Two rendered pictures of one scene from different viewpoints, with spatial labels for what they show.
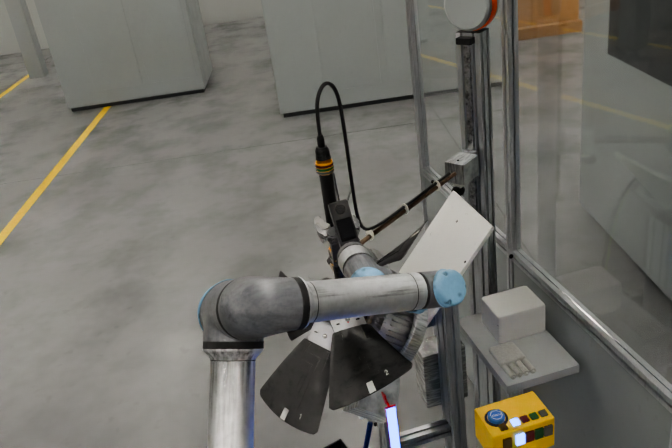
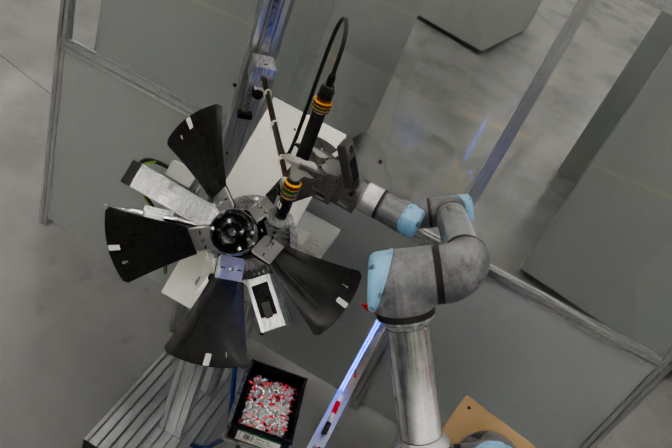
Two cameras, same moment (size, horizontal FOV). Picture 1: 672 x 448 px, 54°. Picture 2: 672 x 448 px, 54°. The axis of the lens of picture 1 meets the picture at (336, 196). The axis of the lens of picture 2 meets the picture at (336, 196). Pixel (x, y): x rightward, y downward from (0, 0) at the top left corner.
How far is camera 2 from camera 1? 1.52 m
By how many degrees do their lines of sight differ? 59
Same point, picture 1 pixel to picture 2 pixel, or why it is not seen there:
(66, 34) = not seen: outside the picture
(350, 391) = (326, 312)
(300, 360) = (213, 301)
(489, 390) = not seen: hidden behind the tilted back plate
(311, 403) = (233, 338)
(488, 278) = not seen: hidden behind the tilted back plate
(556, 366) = (329, 235)
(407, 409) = (70, 309)
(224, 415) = (430, 374)
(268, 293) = (483, 257)
